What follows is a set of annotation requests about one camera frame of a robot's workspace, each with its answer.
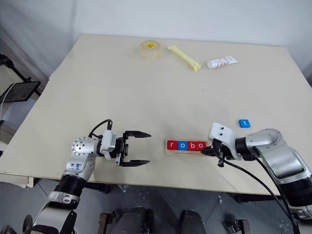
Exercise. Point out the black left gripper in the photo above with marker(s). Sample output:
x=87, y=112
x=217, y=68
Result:
x=121, y=148

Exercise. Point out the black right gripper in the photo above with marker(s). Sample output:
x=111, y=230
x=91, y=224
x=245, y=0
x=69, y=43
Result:
x=223, y=152

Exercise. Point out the red letter tile o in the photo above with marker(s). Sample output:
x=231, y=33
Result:
x=200, y=145

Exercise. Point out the red letter tile b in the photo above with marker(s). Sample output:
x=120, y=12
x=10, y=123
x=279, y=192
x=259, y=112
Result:
x=192, y=145

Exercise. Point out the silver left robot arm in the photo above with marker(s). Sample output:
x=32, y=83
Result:
x=78, y=156

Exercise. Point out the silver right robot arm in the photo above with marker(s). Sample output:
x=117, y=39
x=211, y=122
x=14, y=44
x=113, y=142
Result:
x=280, y=156

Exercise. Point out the long wooden letter tray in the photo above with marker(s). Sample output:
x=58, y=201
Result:
x=185, y=152

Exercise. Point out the blue letter tile o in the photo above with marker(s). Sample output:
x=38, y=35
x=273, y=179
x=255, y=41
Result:
x=182, y=145

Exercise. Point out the red letter tile r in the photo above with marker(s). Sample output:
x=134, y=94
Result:
x=172, y=145

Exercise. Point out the blue letter tile t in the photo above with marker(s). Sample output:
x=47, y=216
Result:
x=244, y=123

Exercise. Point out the white squeeze tube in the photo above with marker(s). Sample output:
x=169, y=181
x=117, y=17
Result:
x=220, y=63

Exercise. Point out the yellow plastic packet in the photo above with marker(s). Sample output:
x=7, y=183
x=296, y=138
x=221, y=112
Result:
x=185, y=58

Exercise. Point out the clear tape roll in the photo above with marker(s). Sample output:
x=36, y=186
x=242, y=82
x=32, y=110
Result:
x=150, y=50

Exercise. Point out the black tablet on stand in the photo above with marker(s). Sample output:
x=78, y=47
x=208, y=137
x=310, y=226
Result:
x=20, y=92

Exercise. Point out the black tripod stand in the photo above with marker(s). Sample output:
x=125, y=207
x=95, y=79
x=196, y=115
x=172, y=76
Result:
x=12, y=68

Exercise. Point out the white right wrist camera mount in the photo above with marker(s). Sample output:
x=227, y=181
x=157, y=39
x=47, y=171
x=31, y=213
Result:
x=223, y=135

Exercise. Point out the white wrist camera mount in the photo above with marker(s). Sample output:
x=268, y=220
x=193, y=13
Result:
x=107, y=143
x=223, y=135

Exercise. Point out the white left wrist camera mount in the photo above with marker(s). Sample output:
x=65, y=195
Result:
x=107, y=143

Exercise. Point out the black table frame bar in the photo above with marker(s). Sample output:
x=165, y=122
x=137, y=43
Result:
x=97, y=188
x=258, y=198

